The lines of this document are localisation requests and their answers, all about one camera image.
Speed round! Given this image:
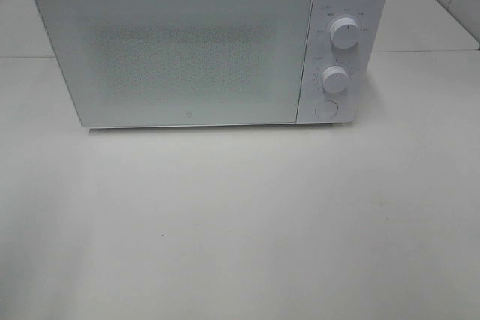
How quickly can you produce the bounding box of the round door release button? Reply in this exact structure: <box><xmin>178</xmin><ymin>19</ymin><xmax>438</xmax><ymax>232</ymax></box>
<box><xmin>315</xmin><ymin>100</ymin><xmax>339</xmax><ymax>120</ymax></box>

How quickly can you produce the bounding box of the white microwave door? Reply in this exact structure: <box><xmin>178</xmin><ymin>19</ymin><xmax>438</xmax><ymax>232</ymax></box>
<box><xmin>35</xmin><ymin>0</ymin><xmax>311</xmax><ymax>128</ymax></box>

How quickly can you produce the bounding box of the lower white dial knob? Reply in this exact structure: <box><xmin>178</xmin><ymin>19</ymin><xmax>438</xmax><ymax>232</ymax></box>
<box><xmin>321</xmin><ymin>66</ymin><xmax>350</xmax><ymax>94</ymax></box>

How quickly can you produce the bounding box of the white dial knob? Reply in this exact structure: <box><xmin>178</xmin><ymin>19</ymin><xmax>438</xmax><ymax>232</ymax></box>
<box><xmin>321</xmin><ymin>66</ymin><xmax>350</xmax><ymax>94</ymax></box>
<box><xmin>328</xmin><ymin>14</ymin><xmax>361</xmax><ymax>49</ymax></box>

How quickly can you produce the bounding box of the upper white dial knob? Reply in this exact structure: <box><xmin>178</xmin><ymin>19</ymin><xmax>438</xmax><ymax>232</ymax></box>
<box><xmin>328</xmin><ymin>14</ymin><xmax>361</xmax><ymax>49</ymax></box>

